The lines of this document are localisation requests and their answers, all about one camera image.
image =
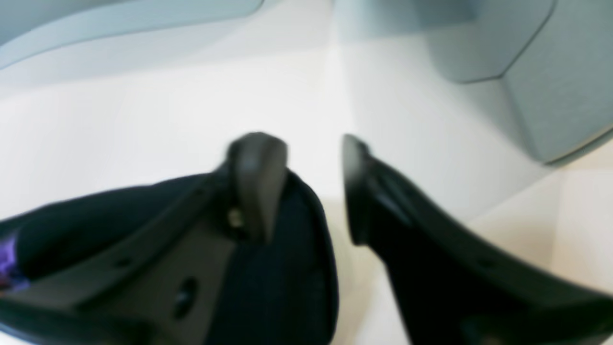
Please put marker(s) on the black graphic t-shirt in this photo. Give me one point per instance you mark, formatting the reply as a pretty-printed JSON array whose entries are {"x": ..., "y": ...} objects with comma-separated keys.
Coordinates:
[{"x": 285, "y": 292}]

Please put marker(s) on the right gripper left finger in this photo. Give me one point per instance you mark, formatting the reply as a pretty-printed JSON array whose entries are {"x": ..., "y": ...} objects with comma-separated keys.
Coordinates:
[{"x": 142, "y": 265}]

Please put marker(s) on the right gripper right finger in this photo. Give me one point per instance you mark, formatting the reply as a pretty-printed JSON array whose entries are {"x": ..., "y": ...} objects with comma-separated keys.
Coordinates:
[{"x": 451, "y": 286}]

